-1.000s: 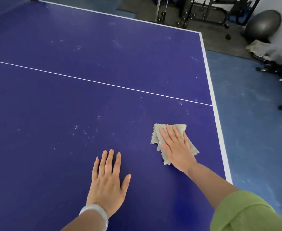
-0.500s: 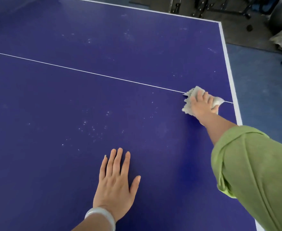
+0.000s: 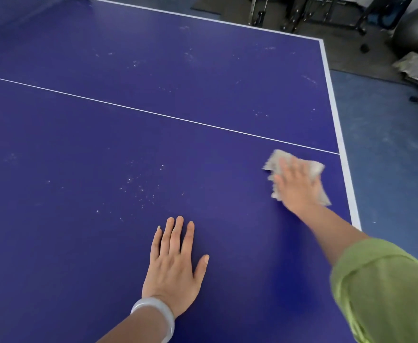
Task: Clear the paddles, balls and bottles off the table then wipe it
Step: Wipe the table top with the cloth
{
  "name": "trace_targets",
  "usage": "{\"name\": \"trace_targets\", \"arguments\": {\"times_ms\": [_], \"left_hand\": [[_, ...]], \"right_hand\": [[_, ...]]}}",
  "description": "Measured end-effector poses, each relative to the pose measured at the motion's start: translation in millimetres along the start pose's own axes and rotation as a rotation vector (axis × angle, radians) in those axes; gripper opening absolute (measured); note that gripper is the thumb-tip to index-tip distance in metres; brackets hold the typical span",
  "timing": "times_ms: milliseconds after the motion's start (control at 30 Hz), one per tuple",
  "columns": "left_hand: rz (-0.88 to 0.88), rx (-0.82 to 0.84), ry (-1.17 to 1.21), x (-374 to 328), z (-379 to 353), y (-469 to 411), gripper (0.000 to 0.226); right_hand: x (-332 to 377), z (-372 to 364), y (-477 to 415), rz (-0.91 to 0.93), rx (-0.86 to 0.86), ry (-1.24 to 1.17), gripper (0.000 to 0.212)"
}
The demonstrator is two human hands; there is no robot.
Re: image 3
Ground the person's left hand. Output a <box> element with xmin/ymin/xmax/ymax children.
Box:
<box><xmin>141</xmin><ymin>216</ymin><xmax>210</xmax><ymax>318</ymax></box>

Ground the person's right hand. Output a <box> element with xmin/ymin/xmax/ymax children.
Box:
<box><xmin>273</xmin><ymin>155</ymin><xmax>322</xmax><ymax>215</ymax></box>

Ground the grey cleaning cloth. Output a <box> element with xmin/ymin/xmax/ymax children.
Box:
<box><xmin>262</xmin><ymin>149</ymin><xmax>332</xmax><ymax>208</ymax></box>

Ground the person's left forearm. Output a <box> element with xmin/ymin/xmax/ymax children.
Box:
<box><xmin>96</xmin><ymin>310</ymin><xmax>168</xmax><ymax>343</ymax></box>

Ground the person's right forearm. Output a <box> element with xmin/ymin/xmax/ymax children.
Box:
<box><xmin>294</xmin><ymin>205</ymin><xmax>370</xmax><ymax>269</ymax></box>

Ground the blue table tennis table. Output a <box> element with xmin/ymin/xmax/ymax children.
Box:
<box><xmin>0</xmin><ymin>0</ymin><xmax>362</xmax><ymax>343</ymax></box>

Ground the green right sleeve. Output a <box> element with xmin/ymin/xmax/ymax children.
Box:
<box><xmin>330</xmin><ymin>238</ymin><xmax>418</xmax><ymax>343</ymax></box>

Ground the dark floor mat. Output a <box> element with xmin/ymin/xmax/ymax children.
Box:
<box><xmin>190</xmin><ymin>0</ymin><xmax>409</xmax><ymax>85</ymax></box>

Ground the crumpled beige paper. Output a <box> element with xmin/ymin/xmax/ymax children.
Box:
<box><xmin>392</xmin><ymin>51</ymin><xmax>418</xmax><ymax>82</ymax></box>

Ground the black weight bench machine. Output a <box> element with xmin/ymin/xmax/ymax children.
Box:
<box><xmin>287</xmin><ymin>0</ymin><xmax>417</xmax><ymax>37</ymax></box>

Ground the white jade bracelet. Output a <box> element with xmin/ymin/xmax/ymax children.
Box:
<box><xmin>130</xmin><ymin>297</ymin><xmax>176</xmax><ymax>343</ymax></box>

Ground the black cable gym machine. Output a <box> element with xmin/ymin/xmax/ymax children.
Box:
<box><xmin>248</xmin><ymin>0</ymin><xmax>304</xmax><ymax>33</ymax></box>

